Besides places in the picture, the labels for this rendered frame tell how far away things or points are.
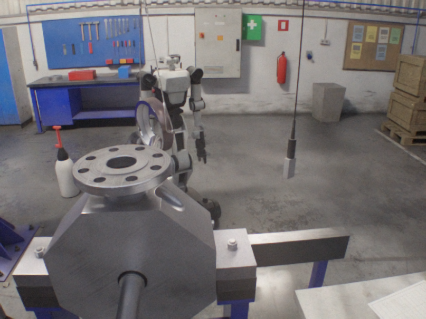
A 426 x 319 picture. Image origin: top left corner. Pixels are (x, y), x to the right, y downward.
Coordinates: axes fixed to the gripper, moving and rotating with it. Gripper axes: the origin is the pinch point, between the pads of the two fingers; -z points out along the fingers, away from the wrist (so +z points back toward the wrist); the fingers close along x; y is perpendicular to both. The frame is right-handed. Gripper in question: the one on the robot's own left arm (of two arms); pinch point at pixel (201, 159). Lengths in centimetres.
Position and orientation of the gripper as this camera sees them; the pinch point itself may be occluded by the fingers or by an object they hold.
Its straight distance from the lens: 289.1
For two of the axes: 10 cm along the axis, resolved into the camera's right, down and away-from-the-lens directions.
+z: -1.0, -9.6, -2.5
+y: 8.6, -2.1, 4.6
